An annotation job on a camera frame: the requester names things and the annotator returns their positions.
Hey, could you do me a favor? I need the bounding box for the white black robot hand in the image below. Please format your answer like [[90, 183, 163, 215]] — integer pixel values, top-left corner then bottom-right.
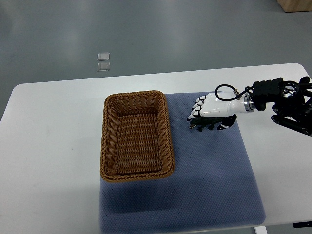
[[187, 92, 255, 130]]

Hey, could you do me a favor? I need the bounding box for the black table control panel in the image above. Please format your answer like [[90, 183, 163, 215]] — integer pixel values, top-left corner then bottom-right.
[[293, 223, 312, 229]]

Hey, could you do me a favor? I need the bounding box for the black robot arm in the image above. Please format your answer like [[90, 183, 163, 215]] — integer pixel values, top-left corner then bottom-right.
[[214, 76, 312, 136]]

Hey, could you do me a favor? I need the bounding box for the brown wicker basket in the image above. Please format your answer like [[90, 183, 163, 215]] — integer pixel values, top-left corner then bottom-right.
[[100, 90, 175, 183]]

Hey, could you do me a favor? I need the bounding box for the dark toy crocodile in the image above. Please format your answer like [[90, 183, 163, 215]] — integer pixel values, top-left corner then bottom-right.
[[189, 117, 223, 132]]

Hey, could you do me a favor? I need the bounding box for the upper floor outlet plate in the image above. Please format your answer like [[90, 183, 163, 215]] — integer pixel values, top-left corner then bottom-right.
[[97, 52, 110, 61]]

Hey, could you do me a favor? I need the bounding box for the white table leg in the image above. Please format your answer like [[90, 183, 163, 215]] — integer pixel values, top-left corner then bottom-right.
[[254, 226, 268, 234]]

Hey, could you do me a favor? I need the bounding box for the blue textured mat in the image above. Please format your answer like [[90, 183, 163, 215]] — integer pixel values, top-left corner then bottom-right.
[[99, 93, 266, 234]]

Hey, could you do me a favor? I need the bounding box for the wooden box corner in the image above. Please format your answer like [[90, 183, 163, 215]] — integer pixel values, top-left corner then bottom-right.
[[277, 0, 312, 13]]

